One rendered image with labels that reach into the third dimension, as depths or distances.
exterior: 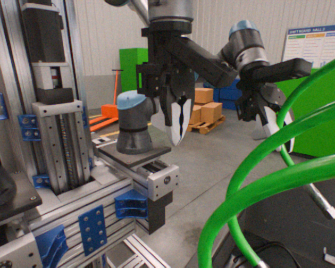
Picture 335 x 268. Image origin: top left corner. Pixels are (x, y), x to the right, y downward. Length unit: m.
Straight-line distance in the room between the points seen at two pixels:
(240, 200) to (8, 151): 1.03
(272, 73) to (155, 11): 0.26
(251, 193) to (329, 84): 3.35
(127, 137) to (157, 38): 0.50
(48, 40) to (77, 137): 0.32
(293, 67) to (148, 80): 0.27
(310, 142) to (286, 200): 2.96
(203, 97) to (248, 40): 4.20
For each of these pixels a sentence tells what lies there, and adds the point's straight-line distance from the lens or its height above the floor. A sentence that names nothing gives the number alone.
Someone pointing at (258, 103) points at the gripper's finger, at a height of 1.30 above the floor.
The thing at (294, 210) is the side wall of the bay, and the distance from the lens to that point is 0.74.
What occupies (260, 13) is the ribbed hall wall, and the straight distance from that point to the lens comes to 7.41.
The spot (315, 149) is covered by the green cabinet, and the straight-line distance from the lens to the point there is 3.69.
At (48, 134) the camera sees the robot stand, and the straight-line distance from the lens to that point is 0.78.
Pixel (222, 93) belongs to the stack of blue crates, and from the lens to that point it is 6.73.
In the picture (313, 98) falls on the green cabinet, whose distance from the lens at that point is 3.52.
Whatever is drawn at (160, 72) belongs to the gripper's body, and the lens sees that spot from 0.35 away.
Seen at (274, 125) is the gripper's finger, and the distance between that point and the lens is 0.46.
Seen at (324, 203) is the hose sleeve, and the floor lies 1.15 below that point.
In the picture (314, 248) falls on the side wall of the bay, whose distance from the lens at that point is 0.80.
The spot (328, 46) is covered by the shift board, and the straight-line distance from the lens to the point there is 6.73.
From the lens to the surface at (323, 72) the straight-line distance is 0.42.
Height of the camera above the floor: 1.38
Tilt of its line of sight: 19 degrees down
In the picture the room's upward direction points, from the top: straight up
